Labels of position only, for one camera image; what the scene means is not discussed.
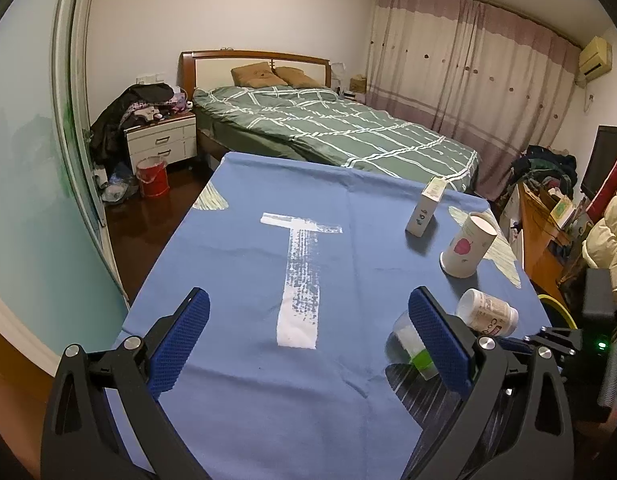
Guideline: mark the yellow tissue box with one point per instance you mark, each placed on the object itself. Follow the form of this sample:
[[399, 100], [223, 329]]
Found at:
[[358, 83]]

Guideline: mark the pile of dark clothes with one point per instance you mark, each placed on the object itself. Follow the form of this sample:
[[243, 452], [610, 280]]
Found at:
[[543, 165]]

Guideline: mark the white plastic bottle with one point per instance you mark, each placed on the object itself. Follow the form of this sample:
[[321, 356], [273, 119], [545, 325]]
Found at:
[[488, 312]]

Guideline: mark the brown pillow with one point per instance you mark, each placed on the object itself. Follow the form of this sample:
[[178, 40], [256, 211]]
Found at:
[[299, 78], [258, 74]]

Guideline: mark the yellow-rimmed trash bin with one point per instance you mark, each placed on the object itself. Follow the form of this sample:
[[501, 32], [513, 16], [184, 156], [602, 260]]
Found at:
[[563, 312]]

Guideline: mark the red bucket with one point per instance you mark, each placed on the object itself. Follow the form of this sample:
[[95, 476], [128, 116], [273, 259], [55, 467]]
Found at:
[[152, 180]]

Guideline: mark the wooden bed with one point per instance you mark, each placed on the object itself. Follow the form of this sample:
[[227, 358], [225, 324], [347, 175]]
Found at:
[[203, 67]]

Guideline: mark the blue tablecloth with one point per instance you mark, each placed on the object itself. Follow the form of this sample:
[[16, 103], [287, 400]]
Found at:
[[238, 285]]

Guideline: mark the green box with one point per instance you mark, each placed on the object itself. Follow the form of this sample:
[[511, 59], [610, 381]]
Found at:
[[563, 210]]

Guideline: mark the wooden desk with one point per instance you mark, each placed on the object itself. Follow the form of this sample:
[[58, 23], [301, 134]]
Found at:
[[538, 240]]

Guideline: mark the cream puffer jacket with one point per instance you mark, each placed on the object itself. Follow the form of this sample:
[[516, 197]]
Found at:
[[608, 245]]

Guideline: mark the small white carton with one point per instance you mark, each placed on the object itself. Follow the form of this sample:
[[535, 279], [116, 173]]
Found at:
[[423, 212]]

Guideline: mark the plastic bags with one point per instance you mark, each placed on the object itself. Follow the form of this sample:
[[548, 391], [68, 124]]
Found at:
[[116, 185]]

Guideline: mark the white nightstand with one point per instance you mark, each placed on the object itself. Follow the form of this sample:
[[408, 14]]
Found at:
[[158, 142]]

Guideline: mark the black television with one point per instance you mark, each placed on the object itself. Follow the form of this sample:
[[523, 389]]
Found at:
[[605, 160]]

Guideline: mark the green glass sliding door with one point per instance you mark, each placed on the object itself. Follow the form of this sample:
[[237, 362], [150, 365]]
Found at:
[[28, 185]]

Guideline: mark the clear plastic cup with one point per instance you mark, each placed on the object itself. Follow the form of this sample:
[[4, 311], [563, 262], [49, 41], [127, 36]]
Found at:
[[408, 340]]

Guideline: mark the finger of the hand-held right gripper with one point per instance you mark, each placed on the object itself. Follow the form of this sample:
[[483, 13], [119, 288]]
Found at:
[[558, 337]]

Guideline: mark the green checked duvet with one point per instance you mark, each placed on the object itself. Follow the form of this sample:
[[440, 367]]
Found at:
[[338, 130]]

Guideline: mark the red puffer jacket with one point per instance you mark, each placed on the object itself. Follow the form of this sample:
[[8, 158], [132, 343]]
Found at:
[[610, 185]]

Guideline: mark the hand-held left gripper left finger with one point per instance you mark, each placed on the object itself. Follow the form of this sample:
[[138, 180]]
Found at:
[[183, 340]]

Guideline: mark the white paper cup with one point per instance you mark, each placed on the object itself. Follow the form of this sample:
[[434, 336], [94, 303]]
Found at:
[[466, 250]]

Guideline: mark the dark clothes heap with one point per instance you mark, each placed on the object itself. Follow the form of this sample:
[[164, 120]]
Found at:
[[113, 120]]

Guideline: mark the white bag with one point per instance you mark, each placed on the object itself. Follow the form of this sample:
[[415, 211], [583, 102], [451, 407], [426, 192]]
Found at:
[[510, 220]]

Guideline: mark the cream air conditioner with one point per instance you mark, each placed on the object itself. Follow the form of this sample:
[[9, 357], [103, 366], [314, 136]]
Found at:
[[595, 57]]

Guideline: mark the beige and mauve curtain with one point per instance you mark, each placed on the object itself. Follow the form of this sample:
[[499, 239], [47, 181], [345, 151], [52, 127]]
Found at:
[[463, 85]]

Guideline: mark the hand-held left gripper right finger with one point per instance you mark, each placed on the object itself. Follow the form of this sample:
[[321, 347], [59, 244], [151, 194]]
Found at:
[[438, 340]]

